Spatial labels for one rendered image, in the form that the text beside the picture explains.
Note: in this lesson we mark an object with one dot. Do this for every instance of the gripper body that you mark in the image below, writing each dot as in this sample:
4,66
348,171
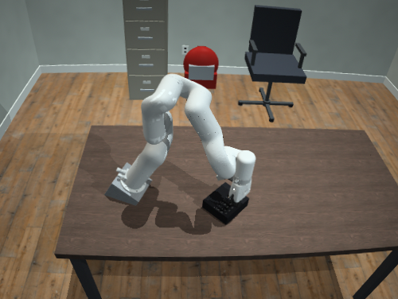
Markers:
239,191

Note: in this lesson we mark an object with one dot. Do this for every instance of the black lighting desk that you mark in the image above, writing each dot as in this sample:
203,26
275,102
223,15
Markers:
218,204

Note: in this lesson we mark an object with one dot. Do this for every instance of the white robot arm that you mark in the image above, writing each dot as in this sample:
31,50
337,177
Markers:
155,123

